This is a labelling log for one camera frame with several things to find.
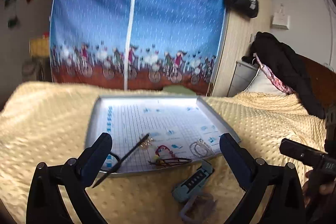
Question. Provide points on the light blue wrist watch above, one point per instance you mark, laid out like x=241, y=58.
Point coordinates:
x=194, y=184

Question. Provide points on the black clothing pile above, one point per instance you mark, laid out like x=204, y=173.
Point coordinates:
x=287, y=66

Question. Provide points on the right hand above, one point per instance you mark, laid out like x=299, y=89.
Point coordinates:
x=324, y=189

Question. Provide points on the wooden side cabinet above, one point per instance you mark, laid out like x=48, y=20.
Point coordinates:
x=39, y=47

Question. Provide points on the wall photo cluster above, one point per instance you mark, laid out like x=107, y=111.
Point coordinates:
x=8, y=3

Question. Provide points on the white paper gift bag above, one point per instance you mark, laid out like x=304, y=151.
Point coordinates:
x=280, y=19

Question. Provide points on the cream dotted bed blanket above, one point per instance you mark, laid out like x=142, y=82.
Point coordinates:
x=48, y=122

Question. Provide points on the blue fabric wardrobe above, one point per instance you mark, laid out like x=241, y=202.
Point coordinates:
x=136, y=44

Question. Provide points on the green wall ornament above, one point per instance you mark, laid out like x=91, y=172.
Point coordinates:
x=13, y=23

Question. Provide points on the dark wooden headboard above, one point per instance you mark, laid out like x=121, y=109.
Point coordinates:
x=322, y=82

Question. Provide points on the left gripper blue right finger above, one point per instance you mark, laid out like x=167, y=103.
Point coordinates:
x=254, y=176

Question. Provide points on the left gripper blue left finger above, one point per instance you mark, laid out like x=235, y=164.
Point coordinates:
x=45, y=203

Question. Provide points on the beige hair claw clip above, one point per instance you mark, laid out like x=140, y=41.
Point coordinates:
x=198, y=208

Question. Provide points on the white pillow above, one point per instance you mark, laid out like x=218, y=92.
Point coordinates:
x=261, y=84

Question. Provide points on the light wooden wardrobe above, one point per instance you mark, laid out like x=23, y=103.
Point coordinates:
x=238, y=32

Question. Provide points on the grey shallow box tray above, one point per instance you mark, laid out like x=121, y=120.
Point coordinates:
x=181, y=126

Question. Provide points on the grey suitcase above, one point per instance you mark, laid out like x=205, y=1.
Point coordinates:
x=37, y=69

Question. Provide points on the pink floral fabric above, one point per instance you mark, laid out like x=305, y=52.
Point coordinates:
x=271, y=76

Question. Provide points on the grey bedside drawer cabinet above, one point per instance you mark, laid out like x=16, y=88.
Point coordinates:
x=242, y=77

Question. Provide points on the black hair stick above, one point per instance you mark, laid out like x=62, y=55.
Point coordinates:
x=117, y=166

